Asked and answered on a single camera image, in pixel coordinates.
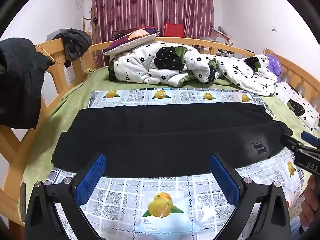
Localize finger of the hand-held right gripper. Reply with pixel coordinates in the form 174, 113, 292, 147
280, 133, 304, 153
301, 131, 320, 148

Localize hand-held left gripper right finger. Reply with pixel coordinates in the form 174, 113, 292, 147
209, 154, 292, 240

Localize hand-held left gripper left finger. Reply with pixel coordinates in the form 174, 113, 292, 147
25, 153, 108, 240

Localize black pants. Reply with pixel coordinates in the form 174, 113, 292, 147
51, 102, 293, 178

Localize person's right hand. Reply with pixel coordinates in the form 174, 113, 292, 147
300, 175, 320, 230

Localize fruit print plastic mat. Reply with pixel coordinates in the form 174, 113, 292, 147
24, 88, 307, 240

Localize white floral pillow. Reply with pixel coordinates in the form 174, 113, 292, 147
274, 81, 320, 133

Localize purple plush toy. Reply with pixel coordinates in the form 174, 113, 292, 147
265, 54, 283, 83

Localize green bedsheet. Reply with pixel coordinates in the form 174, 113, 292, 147
20, 67, 320, 185

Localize black jacket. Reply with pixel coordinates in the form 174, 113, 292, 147
0, 37, 55, 130

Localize white floral quilt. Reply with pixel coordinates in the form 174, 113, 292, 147
108, 42, 278, 97

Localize pile of cardboard boxes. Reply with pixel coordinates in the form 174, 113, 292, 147
200, 26, 235, 55

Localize dark grey garment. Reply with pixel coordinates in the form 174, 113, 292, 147
52, 29, 93, 62

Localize wooden coat rack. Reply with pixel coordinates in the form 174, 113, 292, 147
82, 9, 98, 69

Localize colourful geometric pillow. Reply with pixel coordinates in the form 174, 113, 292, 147
103, 26, 160, 55

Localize red chair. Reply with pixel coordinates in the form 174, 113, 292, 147
164, 22, 185, 38

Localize dark red striped curtain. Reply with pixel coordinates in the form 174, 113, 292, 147
91, 0, 215, 45

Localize wooden bed frame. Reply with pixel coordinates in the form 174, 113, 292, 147
0, 36, 320, 228

